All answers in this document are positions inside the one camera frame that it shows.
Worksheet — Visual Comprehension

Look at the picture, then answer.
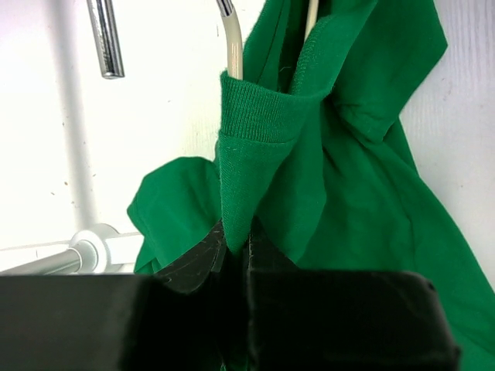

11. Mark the cream hanger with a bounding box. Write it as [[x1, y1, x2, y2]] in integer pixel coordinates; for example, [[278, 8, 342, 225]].
[[85, 0, 321, 81]]

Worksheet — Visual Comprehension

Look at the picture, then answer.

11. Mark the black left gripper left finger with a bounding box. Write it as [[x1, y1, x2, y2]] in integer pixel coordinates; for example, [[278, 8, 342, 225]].
[[1, 224, 228, 370]]

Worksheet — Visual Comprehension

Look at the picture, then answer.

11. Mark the green t-shirt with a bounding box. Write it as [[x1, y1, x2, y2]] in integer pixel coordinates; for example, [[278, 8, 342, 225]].
[[128, 1, 494, 370]]

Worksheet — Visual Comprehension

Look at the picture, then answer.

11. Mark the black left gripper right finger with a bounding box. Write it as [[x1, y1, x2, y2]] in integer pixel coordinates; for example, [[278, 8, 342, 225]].
[[244, 221, 461, 370]]

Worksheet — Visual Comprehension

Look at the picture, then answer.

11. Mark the silver clothes rack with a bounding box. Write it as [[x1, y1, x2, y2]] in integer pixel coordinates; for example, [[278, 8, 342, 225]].
[[1, 248, 97, 275]]

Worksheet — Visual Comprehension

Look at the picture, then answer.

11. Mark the white rack base foot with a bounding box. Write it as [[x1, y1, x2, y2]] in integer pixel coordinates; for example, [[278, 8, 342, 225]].
[[1, 224, 143, 274]]

